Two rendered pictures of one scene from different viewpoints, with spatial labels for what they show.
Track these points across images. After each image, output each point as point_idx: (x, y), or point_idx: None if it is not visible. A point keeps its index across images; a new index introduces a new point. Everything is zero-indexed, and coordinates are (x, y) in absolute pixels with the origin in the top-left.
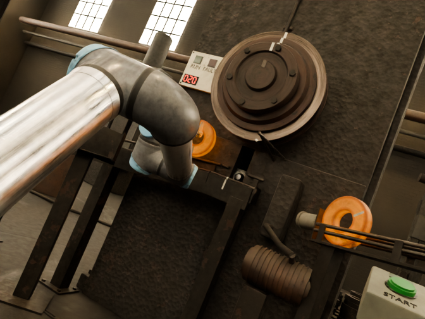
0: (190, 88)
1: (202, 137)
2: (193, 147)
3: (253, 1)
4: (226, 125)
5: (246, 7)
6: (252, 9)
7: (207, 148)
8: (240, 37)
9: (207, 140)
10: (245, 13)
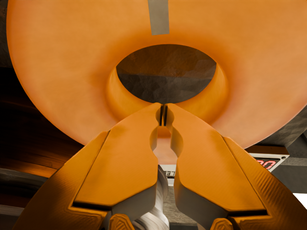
0: (257, 145)
1: (182, 55)
2: (157, 7)
3: (166, 212)
4: (23, 177)
5: (172, 210)
6: (164, 209)
7: (13, 43)
8: (170, 195)
9: (66, 100)
10: (172, 207)
